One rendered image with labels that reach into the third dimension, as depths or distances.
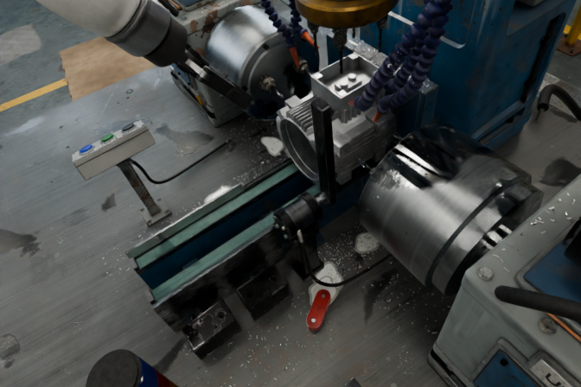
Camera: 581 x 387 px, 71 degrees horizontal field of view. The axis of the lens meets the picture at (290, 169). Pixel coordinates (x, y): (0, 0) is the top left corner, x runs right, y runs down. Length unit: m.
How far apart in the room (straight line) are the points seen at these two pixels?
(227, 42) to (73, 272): 0.68
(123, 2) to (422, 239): 0.53
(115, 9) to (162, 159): 0.76
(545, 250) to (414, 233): 0.17
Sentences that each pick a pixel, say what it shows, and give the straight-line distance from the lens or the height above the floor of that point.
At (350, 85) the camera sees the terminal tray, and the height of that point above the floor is 1.13.
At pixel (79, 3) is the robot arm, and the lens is 0.59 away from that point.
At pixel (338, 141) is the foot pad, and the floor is 1.08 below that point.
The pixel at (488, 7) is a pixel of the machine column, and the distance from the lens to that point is 0.83.
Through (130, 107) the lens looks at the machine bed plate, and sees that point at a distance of 1.54.
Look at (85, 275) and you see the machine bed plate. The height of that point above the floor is 0.80.
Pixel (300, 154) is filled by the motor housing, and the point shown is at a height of 0.95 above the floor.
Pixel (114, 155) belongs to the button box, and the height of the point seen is 1.05.
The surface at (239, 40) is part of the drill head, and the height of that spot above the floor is 1.15.
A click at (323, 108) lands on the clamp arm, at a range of 0.63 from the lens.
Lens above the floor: 1.67
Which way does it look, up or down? 49 degrees down
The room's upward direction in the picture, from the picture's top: 11 degrees counter-clockwise
